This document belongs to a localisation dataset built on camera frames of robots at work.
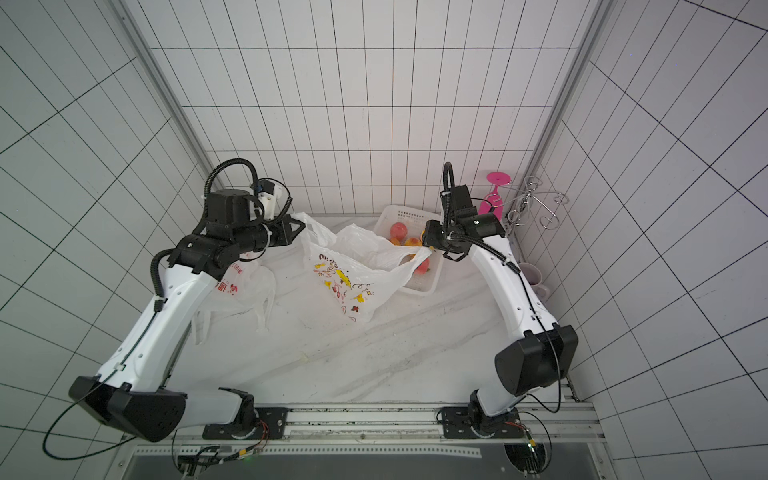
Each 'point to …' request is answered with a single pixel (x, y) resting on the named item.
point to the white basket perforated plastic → (414, 218)
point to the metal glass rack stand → (527, 195)
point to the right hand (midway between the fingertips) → (436, 232)
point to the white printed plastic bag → (353, 266)
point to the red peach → (398, 231)
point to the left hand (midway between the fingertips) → (302, 231)
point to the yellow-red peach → (413, 242)
